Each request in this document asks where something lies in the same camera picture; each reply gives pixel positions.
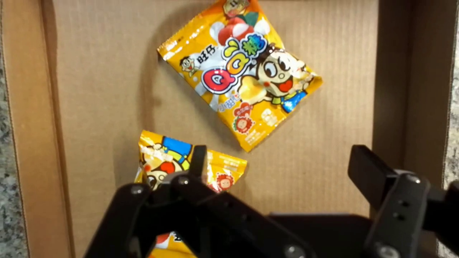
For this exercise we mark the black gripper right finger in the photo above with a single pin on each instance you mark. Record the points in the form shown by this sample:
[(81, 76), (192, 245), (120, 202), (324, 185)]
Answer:
[(398, 209)]

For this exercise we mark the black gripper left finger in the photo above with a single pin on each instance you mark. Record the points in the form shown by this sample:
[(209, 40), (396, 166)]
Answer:
[(215, 215)]

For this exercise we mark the orange cartoon candy sachet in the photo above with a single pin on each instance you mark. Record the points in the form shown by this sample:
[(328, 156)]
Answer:
[(238, 72), (162, 152)]

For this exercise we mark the shallow brown cardboard box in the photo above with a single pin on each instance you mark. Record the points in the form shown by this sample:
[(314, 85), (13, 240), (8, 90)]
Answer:
[(94, 95)]

